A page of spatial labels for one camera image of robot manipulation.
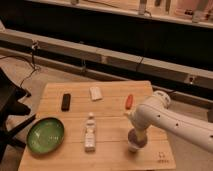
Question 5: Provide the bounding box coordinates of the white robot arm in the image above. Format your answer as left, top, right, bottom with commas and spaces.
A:
126, 91, 213, 153

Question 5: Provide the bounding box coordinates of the green bowl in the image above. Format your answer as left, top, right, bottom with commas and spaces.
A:
26, 117, 65, 155

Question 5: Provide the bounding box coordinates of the black rectangular block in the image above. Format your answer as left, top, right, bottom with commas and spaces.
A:
61, 94, 71, 111

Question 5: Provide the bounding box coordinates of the orange carrot toy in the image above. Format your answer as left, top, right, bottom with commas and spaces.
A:
125, 94, 133, 110

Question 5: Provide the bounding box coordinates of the black chair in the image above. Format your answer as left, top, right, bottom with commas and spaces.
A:
0, 67, 35, 162

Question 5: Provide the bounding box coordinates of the clear plastic bottle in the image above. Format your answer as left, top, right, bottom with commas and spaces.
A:
84, 112, 96, 152

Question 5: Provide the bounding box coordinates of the black cable on floor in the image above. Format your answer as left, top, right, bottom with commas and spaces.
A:
0, 41, 41, 88

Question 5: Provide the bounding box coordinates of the white rectangular block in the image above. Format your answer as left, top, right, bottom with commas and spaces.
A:
90, 87, 103, 101

